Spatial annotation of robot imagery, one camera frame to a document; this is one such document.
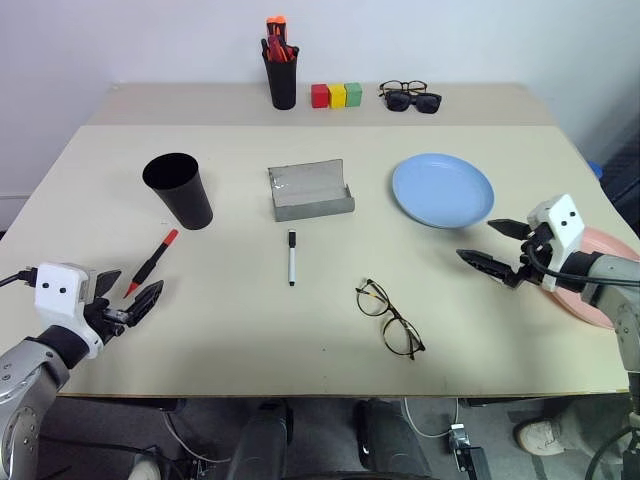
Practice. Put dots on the blue object beside table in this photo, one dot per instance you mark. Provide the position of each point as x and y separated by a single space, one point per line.
597 169

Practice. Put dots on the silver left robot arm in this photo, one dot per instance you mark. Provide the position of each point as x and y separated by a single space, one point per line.
20 380

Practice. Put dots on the orange capped black marker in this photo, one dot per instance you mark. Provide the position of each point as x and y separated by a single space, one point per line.
282 27
272 27

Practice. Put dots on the black metal clamp device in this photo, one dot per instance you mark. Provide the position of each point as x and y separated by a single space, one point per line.
467 450

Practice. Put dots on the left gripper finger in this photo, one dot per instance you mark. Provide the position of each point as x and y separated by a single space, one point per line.
107 283
146 300

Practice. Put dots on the green wooden block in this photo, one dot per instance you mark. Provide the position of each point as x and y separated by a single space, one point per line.
354 95

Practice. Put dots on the blue plate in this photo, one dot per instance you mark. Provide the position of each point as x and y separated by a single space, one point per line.
442 190

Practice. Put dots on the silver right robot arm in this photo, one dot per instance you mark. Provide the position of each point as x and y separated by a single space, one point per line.
612 295

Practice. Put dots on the folded tortoiseshell glasses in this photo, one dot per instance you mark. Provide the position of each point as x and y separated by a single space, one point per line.
400 84

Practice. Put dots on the red wooden block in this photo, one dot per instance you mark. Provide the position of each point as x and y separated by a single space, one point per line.
320 97

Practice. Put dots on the pink plate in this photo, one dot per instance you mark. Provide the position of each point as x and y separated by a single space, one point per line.
575 306

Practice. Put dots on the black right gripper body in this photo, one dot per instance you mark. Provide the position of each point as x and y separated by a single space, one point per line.
534 257

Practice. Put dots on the dark rounded shape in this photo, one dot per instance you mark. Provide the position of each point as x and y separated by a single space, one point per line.
262 445
390 440

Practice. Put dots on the open thin tortoiseshell glasses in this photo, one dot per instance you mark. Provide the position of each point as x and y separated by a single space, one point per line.
391 313

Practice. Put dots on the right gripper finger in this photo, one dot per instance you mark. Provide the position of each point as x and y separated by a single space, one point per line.
510 227
487 265

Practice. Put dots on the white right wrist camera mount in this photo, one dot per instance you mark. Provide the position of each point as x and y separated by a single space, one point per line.
567 225

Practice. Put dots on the open grey glasses case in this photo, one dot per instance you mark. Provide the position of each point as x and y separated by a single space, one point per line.
312 202

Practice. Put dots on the yellow wooden block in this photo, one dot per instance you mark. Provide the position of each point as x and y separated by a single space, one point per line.
337 97

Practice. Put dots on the black sunglasses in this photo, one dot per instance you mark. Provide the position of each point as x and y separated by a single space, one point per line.
425 103

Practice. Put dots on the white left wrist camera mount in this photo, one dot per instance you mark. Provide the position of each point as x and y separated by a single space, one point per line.
55 291

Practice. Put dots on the red tipped black pen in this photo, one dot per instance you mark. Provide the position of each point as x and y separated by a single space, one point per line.
150 265

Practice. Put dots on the empty black cup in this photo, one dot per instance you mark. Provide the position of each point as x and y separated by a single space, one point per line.
185 205

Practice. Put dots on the white shoe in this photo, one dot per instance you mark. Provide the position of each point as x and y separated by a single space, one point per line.
540 437
146 470

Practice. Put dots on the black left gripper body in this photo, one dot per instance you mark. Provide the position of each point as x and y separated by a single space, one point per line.
111 317

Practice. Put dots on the black cup holding pens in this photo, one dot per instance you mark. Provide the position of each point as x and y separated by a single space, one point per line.
282 85

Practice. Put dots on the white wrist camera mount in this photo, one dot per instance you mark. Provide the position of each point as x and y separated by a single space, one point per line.
567 225
55 291

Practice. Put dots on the white marker with black cap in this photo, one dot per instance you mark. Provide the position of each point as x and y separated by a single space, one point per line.
292 260

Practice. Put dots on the dark chair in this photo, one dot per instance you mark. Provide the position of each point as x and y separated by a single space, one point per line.
622 175

